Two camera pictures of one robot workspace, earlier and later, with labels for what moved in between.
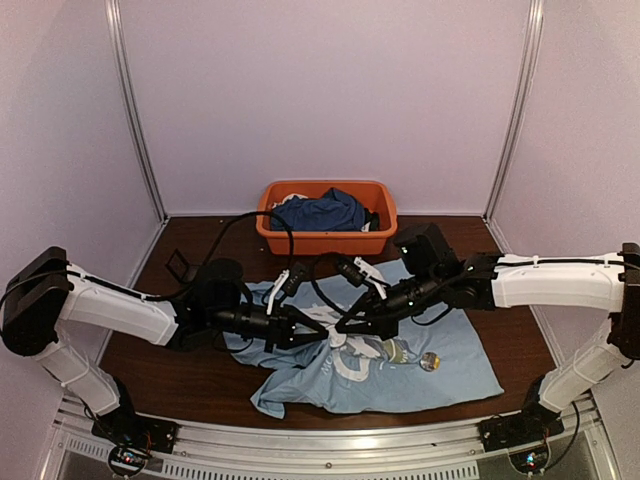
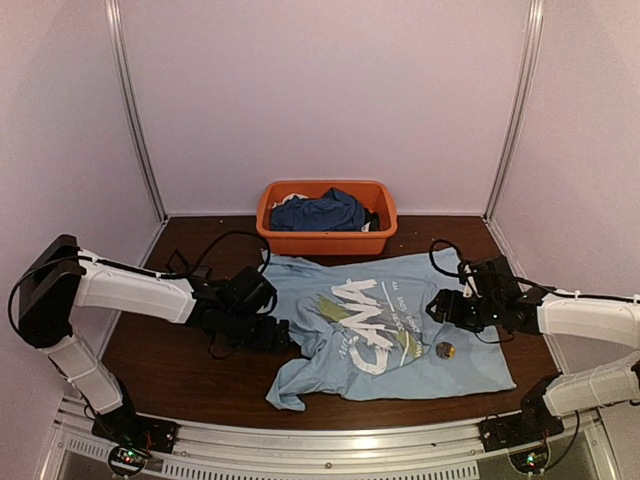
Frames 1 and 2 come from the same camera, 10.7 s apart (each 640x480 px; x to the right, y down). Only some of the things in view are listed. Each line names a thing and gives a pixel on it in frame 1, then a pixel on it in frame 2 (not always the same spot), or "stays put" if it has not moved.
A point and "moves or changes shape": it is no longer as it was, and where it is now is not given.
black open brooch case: [181, 268] stays put
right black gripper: [379, 324] to [452, 316]
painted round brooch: [430, 362] to [445, 350]
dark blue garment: [337, 210] stays put
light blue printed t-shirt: [441, 359] moves or changes shape
